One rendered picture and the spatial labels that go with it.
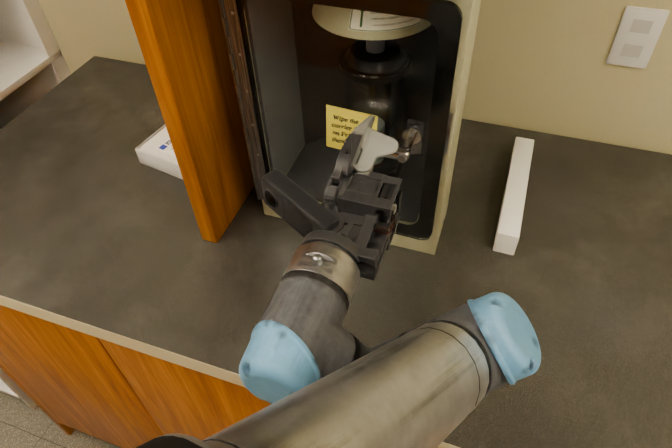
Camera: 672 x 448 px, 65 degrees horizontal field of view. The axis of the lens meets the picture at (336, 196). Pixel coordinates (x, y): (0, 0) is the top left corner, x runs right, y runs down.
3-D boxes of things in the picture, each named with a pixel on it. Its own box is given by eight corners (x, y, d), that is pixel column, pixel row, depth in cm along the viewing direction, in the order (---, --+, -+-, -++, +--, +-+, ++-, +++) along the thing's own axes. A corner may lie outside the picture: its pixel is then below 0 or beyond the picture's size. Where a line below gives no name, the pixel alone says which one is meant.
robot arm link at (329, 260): (285, 304, 58) (276, 257, 52) (300, 272, 61) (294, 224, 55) (350, 323, 56) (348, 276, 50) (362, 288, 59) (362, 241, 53)
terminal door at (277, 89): (263, 197, 95) (222, -28, 67) (431, 239, 86) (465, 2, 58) (261, 200, 94) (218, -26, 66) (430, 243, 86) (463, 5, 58)
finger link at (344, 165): (366, 149, 67) (346, 209, 63) (353, 147, 67) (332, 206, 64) (363, 128, 63) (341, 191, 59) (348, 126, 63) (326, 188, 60)
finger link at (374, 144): (408, 123, 68) (389, 185, 64) (363, 115, 69) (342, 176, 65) (407, 109, 65) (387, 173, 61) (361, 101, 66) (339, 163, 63)
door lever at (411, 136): (355, 131, 75) (355, 116, 74) (420, 144, 73) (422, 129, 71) (342, 154, 72) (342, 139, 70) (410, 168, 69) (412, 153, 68)
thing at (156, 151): (177, 131, 118) (173, 116, 115) (236, 151, 112) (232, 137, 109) (139, 163, 110) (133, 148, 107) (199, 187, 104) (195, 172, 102)
